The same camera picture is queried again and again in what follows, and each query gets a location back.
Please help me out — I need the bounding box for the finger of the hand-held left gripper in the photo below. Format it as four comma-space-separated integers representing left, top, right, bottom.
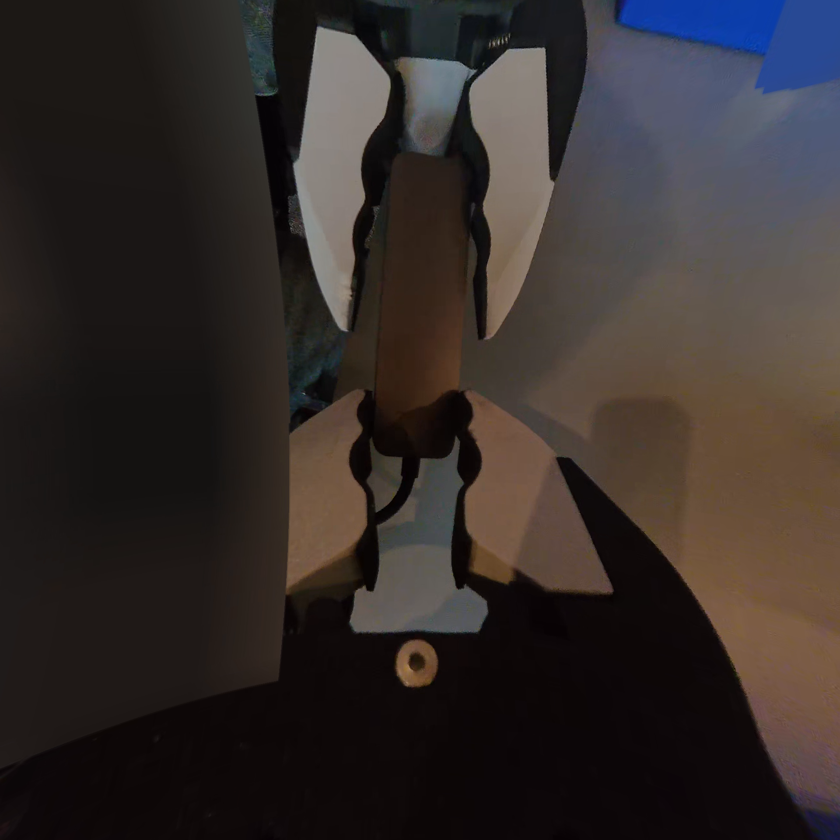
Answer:
292, 26, 403, 332
451, 46, 556, 341

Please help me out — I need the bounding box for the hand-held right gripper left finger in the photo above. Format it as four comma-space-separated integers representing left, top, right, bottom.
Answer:
286, 388, 382, 596

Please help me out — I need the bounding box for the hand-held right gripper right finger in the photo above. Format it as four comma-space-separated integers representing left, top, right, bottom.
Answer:
450, 388, 615, 596

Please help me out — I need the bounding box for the black hub cable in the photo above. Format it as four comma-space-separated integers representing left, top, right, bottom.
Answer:
373, 456, 422, 527

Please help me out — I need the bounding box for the grey usb hub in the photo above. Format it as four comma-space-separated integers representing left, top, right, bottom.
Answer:
371, 152, 475, 459

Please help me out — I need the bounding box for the blue plastic bin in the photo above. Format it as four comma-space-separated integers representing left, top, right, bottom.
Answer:
616, 0, 840, 94

